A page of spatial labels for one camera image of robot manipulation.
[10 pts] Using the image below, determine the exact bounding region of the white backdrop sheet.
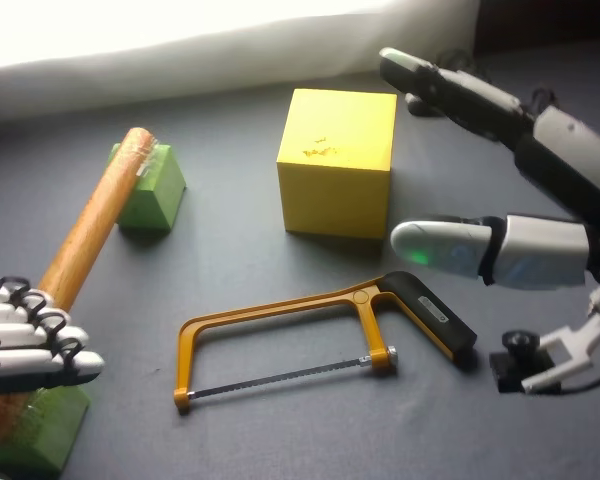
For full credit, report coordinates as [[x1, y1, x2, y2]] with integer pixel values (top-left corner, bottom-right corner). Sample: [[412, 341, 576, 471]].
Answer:
[[0, 0, 481, 124]]

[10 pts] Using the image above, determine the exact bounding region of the green wedge block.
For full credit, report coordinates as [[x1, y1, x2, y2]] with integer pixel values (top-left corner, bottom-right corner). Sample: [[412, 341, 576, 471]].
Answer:
[[0, 384, 91, 479], [107, 142, 188, 236]]

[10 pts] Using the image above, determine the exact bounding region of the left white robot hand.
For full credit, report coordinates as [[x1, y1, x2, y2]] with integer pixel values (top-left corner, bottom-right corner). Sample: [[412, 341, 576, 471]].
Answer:
[[0, 275, 106, 396]]

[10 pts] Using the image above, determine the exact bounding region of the round wooden dowel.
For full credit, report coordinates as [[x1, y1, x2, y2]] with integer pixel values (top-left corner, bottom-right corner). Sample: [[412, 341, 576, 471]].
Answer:
[[0, 127, 156, 444]]

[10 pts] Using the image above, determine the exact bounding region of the black camera cable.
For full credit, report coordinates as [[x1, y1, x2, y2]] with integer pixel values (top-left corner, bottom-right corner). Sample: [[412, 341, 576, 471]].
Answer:
[[559, 369, 600, 397]]

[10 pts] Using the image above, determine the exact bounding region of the yellow hacksaw with black grip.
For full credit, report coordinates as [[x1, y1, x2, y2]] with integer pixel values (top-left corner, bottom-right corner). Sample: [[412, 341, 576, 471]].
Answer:
[[173, 270, 479, 415]]

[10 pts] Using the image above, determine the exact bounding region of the yellow cube block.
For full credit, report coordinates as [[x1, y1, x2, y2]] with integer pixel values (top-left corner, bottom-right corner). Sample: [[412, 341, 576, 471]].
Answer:
[[275, 88, 399, 242]]

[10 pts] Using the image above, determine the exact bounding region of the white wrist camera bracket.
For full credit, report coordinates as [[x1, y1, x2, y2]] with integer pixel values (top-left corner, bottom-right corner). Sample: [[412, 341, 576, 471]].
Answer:
[[488, 284, 600, 396]]

